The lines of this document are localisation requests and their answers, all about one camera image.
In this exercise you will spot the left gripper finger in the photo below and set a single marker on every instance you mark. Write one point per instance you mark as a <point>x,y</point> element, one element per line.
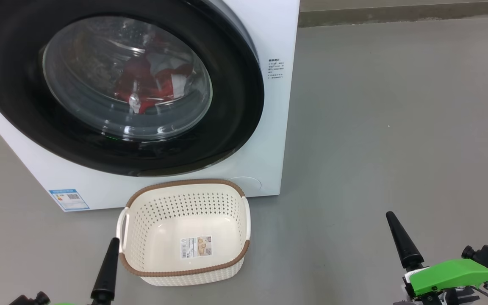
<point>106,271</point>

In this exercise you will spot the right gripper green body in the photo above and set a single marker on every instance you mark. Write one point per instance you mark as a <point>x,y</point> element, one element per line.
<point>451,275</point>

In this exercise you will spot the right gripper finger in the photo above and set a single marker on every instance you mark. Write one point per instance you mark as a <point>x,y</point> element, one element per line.
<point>405,245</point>

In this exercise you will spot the red and white garment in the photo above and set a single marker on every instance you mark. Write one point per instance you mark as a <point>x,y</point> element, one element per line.
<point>142,82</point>

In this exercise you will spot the black round washer door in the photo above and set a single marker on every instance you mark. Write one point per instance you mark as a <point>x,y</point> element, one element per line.
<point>11,84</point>

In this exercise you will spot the cream perforated laundry basket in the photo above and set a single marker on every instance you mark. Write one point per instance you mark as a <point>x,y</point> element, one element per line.
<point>142,267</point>

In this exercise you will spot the white printed label sticker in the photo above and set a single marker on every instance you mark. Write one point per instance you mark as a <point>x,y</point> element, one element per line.
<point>196,247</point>

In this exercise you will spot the white front-load washing machine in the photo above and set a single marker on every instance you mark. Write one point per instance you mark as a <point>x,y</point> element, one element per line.
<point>244,140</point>

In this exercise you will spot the blue energy label sticker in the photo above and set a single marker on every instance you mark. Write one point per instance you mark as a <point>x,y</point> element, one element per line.
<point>69,200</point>

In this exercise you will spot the round filter cover panel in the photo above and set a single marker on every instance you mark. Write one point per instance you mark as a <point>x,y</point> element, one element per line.
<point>250,186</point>

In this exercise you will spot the grey skirting board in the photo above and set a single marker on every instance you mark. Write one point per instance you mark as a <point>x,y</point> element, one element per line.
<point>396,15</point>

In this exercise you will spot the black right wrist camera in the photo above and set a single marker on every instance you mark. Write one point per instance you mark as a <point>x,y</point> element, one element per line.
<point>487,257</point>

